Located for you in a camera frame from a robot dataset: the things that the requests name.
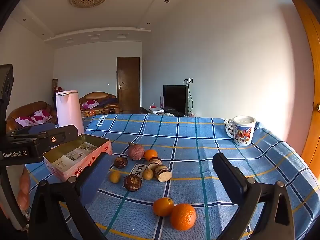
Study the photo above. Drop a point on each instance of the printed paper leaflet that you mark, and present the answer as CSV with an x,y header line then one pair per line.
x,y
72,155

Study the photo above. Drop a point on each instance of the purple sweet potato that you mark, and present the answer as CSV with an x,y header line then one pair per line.
x,y
135,152

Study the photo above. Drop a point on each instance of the black television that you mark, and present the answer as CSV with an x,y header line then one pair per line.
x,y
175,99

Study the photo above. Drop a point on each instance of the golden metal tray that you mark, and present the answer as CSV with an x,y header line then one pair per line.
x,y
98,145

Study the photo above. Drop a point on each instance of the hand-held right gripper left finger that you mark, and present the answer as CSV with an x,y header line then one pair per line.
x,y
96,172

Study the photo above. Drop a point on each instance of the blue plaid tablecloth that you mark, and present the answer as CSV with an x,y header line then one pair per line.
x,y
200,135

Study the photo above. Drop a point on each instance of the brown leather armchair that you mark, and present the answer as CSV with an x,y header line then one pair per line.
x,y
98,97

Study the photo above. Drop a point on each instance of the purple cloth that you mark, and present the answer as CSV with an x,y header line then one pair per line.
x,y
107,102

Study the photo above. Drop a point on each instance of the white floral pillow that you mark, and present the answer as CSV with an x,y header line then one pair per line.
x,y
33,118

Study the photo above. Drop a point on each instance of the dark brown door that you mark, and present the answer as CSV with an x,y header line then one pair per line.
x,y
128,85

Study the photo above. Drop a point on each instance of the small orange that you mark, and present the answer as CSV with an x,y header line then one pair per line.
x,y
150,154

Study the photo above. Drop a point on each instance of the dark brown round fruit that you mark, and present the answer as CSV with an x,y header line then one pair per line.
x,y
132,182
121,162

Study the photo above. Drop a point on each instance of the white printed mug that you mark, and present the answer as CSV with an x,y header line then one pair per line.
x,y
243,132

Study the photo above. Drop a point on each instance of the wall socket with plug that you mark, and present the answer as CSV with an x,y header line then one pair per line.
x,y
190,80

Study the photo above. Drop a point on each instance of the pink kettle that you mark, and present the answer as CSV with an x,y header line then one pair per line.
x,y
68,110

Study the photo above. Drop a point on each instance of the orange wooden door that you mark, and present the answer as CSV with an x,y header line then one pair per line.
x,y
307,80

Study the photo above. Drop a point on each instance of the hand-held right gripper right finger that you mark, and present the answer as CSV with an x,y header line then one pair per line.
x,y
226,172

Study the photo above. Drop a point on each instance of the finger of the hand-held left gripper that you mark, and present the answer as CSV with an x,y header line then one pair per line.
x,y
62,135

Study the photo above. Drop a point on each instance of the pink floral pillow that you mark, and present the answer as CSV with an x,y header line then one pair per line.
x,y
90,103

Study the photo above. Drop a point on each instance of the brown leather sofa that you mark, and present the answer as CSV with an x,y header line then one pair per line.
x,y
27,107

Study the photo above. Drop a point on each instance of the person's left hand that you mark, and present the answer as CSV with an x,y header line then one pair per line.
x,y
24,190

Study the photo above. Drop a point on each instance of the small yellow fruit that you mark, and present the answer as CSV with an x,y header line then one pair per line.
x,y
147,174
115,177

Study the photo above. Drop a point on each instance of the brass door knob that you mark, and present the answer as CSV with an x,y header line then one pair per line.
x,y
318,107

